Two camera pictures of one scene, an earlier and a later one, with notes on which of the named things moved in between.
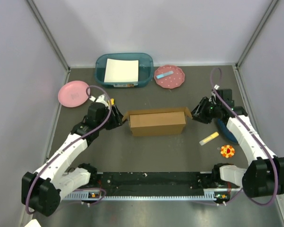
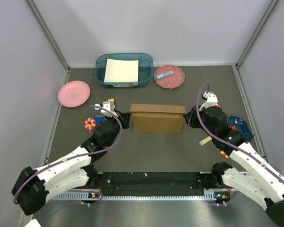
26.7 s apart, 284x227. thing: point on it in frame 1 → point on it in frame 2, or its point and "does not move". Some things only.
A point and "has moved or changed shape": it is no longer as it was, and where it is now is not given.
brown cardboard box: (157, 121) has moved or changed shape
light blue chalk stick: (158, 76) does not move
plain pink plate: (73, 93) does not move
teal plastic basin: (146, 69) does not move
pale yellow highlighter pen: (207, 139) does not move
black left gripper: (117, 119) → (124, 119)
